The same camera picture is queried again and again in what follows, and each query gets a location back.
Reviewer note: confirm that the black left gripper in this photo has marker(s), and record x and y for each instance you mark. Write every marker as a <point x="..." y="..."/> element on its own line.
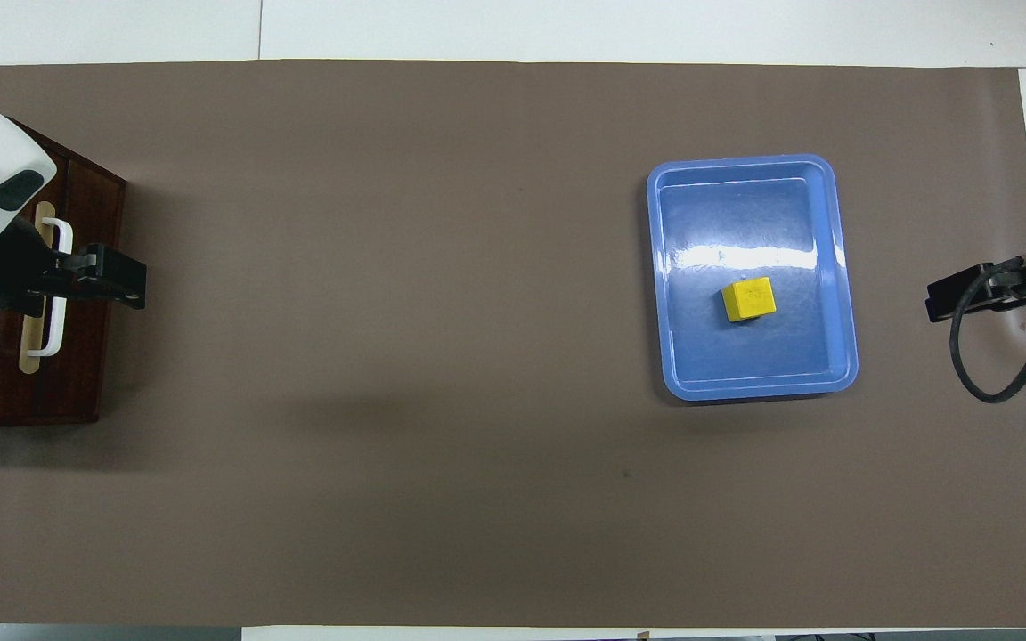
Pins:
<point x="19" y="267"/>

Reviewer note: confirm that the yellow cube block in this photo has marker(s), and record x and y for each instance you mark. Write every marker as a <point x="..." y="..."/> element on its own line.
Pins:
<point x="750" y="298"/>

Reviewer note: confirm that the blue plastic tray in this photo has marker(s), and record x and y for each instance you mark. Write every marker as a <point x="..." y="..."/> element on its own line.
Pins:
<point x="745" y="356"/>

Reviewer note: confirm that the brown table mat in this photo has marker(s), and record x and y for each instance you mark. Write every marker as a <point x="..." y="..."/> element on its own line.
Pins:
<point x="433" y="356"/>

